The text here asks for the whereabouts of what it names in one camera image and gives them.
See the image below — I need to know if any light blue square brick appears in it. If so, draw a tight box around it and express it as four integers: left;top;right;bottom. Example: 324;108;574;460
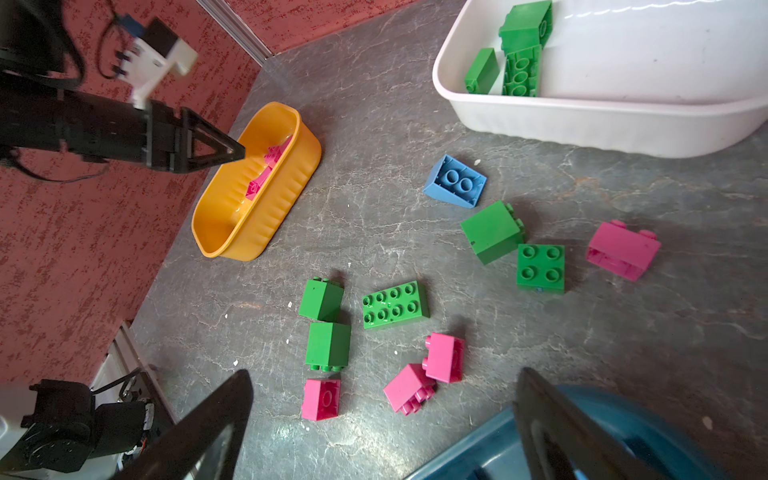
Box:
423;155;487;209

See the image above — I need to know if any pink brick bottom centre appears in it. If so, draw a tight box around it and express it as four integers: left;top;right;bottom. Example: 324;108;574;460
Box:
301;379;341;422

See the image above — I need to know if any pink brick right lower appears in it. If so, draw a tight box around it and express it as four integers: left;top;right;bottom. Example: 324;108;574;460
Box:
383;363;436;416

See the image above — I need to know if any pink brick far right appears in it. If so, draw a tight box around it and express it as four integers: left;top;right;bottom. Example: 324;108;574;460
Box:
586;220;661;281

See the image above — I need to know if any green long brick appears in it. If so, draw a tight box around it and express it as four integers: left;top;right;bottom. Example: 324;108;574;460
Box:
502;45;542;97
362;280;430;330

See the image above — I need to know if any green flat square brick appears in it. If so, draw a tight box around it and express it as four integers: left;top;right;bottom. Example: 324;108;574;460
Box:
516;244;566;294

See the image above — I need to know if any pink brick right upper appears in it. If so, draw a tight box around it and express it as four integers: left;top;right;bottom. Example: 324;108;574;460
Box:
422;333;465;384

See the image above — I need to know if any white plastic bin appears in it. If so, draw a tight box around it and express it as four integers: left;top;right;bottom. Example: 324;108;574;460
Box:
432;1;767;158

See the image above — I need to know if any pink studded brick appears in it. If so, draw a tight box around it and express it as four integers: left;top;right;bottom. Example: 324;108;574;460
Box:
245;166;273;201

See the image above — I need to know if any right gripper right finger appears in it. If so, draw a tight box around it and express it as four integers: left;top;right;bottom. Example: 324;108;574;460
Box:
513;367;664;479

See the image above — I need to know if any left corner aluminium post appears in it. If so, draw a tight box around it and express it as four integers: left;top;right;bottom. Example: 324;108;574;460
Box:
197;0;274;67

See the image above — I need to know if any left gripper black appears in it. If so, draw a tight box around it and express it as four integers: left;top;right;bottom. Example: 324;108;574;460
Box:
1;95;245;174

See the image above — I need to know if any yellow plastic bin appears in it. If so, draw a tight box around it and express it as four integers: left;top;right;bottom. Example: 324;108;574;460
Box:
191;102;322;262

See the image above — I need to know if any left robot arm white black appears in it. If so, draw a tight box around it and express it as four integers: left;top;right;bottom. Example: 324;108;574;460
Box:
1;1;245;179

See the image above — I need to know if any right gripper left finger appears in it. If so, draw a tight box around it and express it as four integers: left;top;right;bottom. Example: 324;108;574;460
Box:
113;369;254;479

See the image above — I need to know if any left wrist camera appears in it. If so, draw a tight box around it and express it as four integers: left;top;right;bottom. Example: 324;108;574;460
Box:
113;15;198;110

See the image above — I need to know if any teal plastic bin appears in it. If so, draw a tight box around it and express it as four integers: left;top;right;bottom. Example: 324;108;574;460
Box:
410;382;728;479

